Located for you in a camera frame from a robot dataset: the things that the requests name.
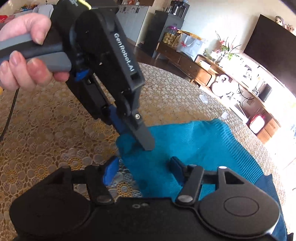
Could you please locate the teal blue knit garment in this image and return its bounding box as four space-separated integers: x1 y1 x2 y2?
115 118 287 241

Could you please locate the person's left hand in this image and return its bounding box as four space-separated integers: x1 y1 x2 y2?
0 12 70 91

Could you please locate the gold floral lace tablecloth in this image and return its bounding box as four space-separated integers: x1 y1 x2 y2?
0 62 287 241

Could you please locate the clear plastic box near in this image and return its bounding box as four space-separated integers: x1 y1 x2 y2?
199 94 208 104

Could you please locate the jar of golden snacks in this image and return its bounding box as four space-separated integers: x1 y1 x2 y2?
162 26 179 47

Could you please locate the pink white square appliance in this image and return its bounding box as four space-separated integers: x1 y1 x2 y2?
249 114 265 135

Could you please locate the white gift bag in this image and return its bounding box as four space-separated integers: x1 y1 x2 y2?
177 33 204 61

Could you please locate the long wooden media console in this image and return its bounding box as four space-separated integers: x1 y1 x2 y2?
155 42 280 144

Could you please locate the white kettle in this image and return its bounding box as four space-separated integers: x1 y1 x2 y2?
211 74 231 97

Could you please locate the black speaker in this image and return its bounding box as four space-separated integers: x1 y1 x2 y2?
258 84 272 102

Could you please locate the pink flower vase arrangement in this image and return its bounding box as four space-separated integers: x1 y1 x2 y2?
215 31 241 65

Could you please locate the black flat television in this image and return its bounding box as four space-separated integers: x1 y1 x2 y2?
243 15 296 94

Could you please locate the black cable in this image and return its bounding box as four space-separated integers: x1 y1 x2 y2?
0 87 20 142

